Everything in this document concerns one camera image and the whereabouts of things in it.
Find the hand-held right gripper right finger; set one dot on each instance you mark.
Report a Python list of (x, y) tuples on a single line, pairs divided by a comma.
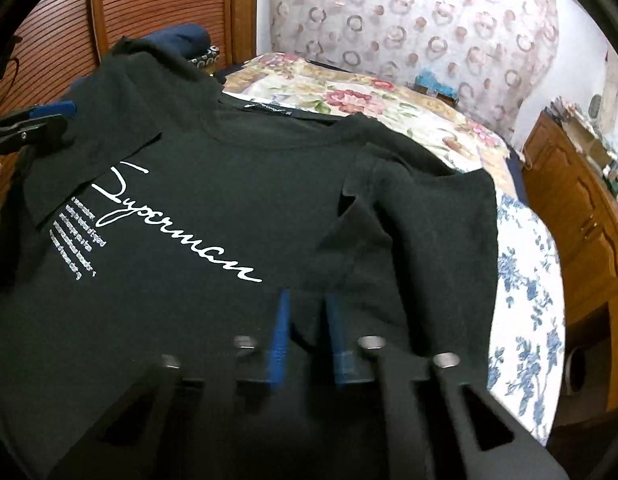
[(336, 345)]

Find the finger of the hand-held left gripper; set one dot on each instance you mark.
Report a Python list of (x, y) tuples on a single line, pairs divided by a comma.
[(29, 132), (54, 110)]

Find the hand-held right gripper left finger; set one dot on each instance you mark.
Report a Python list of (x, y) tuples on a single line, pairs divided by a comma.
[(279, 340)]

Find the black printed t-shirt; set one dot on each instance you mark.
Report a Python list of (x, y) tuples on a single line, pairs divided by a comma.
[(214, 200)]

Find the navy folded cloth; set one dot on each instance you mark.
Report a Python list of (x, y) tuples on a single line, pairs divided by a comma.
[(184, 40)]

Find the blue floral bed sheet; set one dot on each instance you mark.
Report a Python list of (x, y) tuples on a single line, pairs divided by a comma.
[(529, 310)]

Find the grey waste bin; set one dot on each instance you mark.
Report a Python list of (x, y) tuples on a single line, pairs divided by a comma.
[(576, 367)]

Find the pink floral blanket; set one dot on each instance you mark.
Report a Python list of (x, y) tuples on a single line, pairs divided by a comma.
[(369, 105)]

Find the navy bed sheet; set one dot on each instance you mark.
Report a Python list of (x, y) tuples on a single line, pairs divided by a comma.
[(511, 175)]

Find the wooden cabinet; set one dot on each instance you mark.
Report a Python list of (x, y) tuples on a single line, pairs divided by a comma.
[(579, 220)]

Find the teal toy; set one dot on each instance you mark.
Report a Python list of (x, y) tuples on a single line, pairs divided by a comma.
[(436, 87)]

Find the pile of cabinet clutter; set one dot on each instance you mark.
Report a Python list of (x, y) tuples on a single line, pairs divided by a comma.
[(596, 150)]

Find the circle print curtain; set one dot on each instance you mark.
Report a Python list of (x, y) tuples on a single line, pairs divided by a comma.
[(389, 20)]

